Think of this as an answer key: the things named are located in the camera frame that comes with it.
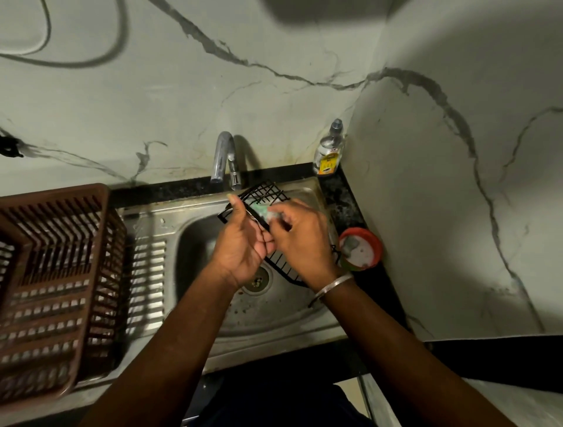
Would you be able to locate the person's right hand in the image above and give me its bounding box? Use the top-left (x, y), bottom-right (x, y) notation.
top-left (266, 198), bottom-right (342, 293)

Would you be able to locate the person's left hand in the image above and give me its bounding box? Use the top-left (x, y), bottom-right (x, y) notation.
top-left (211, 193), bottom-right (276, 289)

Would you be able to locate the green scrub pad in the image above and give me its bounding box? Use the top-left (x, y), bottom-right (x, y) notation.
top-left (253, 203), bottom-right (284, 223)

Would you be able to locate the black wire rack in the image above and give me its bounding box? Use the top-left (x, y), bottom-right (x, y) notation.
top-left (218, 180), bottom-right (342, 289)

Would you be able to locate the person's right forearm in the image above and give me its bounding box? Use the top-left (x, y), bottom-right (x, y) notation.
top-left (314, 279), bottom-right (518, 427)

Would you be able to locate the person's left forearm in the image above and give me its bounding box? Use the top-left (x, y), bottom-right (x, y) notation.
top-left (79, 263), bottom-right (240, 427)

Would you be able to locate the person's dark clothing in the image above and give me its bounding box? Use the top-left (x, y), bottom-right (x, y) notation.
top-left (182, 374), bottom-right (375, 427)

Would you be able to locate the orange round container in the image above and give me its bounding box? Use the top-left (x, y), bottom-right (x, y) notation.
top-left (337, 227), bottom-right (384, 272)

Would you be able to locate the stainless steel sink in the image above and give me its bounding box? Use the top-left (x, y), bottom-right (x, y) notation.
top-left (43, 175), bottom-right (348, 414)

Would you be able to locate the clear dish soap bottle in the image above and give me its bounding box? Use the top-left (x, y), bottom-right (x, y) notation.
top-left (313, 118), bottom-right (345, 176)

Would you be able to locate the chrome faucet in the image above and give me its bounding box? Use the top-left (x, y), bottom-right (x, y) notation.
top-left (210, 131), bottom-right (243, 191)

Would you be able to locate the brown plastic dish basket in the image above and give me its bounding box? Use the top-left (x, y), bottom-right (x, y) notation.
top-left (0, 184), bottom-right (128, 410)

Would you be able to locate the silver bracelet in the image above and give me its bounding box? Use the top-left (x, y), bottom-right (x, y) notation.
top-left (307, 273), bottom-right (355, 308)

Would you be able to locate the black power cable with plug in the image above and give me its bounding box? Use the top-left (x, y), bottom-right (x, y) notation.
top-left (0, 135), bottom-right (23, 158)

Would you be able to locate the thick white wall cable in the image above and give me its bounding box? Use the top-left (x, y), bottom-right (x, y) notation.
top-left (0, 0), bottom-right (52, 56)

